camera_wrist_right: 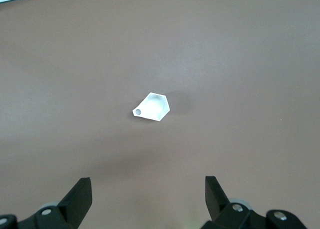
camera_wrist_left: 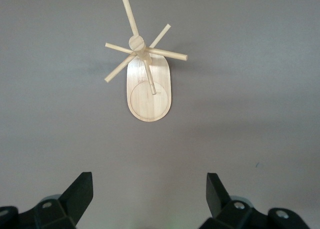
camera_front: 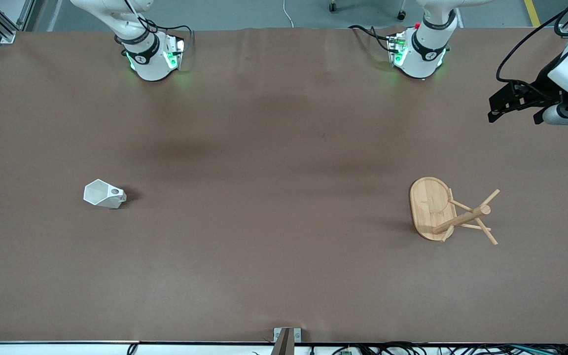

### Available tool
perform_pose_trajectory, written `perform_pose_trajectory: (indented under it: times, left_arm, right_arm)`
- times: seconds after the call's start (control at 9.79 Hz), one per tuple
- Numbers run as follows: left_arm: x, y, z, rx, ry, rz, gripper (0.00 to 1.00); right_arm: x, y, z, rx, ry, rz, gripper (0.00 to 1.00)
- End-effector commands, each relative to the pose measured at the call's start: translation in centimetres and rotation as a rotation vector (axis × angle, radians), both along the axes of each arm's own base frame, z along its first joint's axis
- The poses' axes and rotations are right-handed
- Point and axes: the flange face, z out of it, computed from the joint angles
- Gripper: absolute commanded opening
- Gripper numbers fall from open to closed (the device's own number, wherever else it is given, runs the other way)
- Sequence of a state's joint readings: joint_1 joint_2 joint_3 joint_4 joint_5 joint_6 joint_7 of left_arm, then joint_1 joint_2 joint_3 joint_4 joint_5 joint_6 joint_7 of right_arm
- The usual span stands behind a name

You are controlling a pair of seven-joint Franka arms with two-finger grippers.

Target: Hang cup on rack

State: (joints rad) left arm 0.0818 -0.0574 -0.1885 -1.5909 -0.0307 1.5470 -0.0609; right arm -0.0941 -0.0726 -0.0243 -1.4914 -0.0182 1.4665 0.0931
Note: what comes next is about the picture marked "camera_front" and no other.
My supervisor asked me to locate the white faceted cup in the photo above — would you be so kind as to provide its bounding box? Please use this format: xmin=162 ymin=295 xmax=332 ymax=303
xmin=83 ymin=179 xmax=127 ymax=210

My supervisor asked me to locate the wooden cup rack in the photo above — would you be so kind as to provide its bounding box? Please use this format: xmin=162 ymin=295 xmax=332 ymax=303
xmin=409 ymin=177 xmax=500 ymax=246

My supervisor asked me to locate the brown table cover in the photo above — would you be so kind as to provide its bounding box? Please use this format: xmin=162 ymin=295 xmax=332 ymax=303
xmin=0 ymin=27 xmax=568 ymax=343

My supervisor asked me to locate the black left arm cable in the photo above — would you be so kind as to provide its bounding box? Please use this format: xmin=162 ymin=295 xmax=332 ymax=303
xmin=496 ymin=0 xmax=568 ymax=84

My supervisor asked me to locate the black base cable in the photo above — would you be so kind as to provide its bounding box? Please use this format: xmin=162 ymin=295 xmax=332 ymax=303
xmin=139 ymin=20 xmax=196 ymax=52
xmin=348 ymin=25 xmax=395 ymax=54

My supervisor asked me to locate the black cable bundle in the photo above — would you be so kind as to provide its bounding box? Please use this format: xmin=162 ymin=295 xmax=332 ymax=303
xmin=328 ymin=342 xmax=568 ymax=355

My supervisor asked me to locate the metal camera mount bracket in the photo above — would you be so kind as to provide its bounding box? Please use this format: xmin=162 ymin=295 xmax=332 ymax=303
xmin=273 ymin=327 xmax=302 ymax=355

